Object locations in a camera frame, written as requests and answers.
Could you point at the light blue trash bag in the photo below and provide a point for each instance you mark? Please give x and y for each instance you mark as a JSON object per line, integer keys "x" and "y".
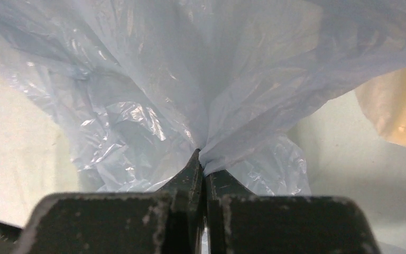
{"x": 138, "y": 86}

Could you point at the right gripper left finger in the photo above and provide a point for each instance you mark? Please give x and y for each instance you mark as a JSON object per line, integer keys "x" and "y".
{"x": 168, "y": 220}

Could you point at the clear bag with yellow rim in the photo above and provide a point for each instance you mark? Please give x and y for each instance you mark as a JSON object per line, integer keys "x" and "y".
{"x": 383, "y": 102}

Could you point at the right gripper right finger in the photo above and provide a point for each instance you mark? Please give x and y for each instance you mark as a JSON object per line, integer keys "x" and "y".
{"x": 242, "y": 222}

